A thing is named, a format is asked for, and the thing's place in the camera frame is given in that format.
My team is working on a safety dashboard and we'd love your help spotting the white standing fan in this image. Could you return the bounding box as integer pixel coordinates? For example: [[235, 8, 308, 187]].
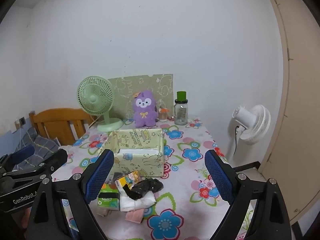
[[232, 105, 271, 145]]

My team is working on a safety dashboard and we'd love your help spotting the black plastic bag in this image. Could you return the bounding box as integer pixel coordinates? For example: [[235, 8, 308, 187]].
[[127, 178, 164, 200]]

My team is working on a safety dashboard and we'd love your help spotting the purple plush toy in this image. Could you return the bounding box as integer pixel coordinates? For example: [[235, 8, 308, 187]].
[[132, 90, 158, 128]]

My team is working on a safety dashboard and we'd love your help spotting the floral tablecloth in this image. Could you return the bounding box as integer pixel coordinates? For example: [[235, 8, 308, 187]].
[[51, 117, 258, 240]]

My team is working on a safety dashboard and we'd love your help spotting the white tissue pack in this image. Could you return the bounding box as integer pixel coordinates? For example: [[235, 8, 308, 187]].
[[118, 189, 156, 212]]

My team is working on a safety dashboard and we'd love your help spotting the yellow cartoon storage box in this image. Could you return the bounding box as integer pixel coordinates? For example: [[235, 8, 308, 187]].
[[99, 128, 165, 177]]

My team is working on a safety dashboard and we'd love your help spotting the green patterned cardboard sheet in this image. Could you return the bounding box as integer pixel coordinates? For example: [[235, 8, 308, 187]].
[[107, 74, 174, 119]]

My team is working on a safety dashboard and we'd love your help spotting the glass jar green lid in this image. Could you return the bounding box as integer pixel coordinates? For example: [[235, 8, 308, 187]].
[[174, 91, 188, 126]]

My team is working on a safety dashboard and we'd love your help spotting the beige door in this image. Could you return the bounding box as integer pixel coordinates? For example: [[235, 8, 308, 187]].
[[259, 0, 319, 223]]

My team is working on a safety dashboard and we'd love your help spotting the green desk fan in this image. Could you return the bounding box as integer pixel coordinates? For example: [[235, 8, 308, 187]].
[[77, 76, 123, 132]]

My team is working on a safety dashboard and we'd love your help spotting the green tissue pack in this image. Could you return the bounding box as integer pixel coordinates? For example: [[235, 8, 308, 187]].
[[98, 183, 120, 211]]

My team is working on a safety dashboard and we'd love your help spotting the wooden bed headboard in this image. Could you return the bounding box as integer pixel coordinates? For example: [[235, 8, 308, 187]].
[[29, 108, 92, 145]]

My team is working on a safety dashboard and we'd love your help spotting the pink packet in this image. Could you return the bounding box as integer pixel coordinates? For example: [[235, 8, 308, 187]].
[[125, 209, 144, 224]]

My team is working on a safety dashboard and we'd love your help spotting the cotton swab container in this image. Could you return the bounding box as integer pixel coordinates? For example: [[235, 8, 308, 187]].
[[158, 107, 169, 122]]

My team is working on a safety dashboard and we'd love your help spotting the yellow cartoon snack box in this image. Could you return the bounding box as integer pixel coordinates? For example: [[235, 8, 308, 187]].
[[115, 171, 141, 189]]

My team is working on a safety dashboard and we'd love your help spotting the grey plaid pillow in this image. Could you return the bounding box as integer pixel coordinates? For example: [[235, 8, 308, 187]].
[[14, 126, 61, 170]]

